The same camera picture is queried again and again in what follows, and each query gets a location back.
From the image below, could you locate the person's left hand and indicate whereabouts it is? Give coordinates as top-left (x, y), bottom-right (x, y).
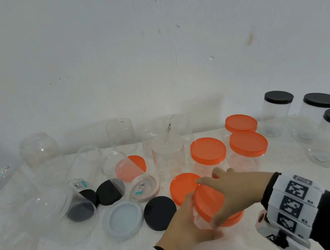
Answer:
top-left (148, 189), bottom-right (226, 250)

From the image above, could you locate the person's right hand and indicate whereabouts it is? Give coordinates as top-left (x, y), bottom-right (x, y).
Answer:
top-left (194, 158), bottom-right (282, 231)

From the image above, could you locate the small clear plastic jar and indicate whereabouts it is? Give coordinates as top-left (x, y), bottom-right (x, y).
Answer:
top-left (191, 203), bottom-right (214, 232)

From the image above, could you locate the orange jar lid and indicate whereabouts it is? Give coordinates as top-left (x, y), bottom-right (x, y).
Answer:
top-left (113, 153), bottom-right (149, 185)
top-left (167, 170), bottom-right (206, 208)
top-left (191, 178), bottom-right (247, 232)

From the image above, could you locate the clear jar with orange lid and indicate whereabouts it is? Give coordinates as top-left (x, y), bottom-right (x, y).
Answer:
top-left (187, 134), bottom-right (231, 180)
top-left (222, 111), bottom-right (260, 138)
top-left (224, 127), bottom-right (273, 176)

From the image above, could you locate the black jar lid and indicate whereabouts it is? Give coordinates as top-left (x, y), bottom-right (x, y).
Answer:
top-left (94, 177), bottom-right (128, 208)
top-left (141, 193), bottom-right (181, 234)
top-left (65, 200), bottom-right (97, 225)
top-left (79, 188), bottom-right (100, 209)

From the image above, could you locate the translucent grey jar lid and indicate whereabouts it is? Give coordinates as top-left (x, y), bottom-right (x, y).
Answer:
top-left (98, 197), bottom-right (148, 244)

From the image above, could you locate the round clear plastic jar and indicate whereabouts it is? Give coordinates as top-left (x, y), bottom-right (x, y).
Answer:
top-left (17, 129), bottom-right (71, 190)

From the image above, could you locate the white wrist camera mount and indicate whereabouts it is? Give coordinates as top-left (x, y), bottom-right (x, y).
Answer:
top-left (253, 202), bottom-right (313, 250)

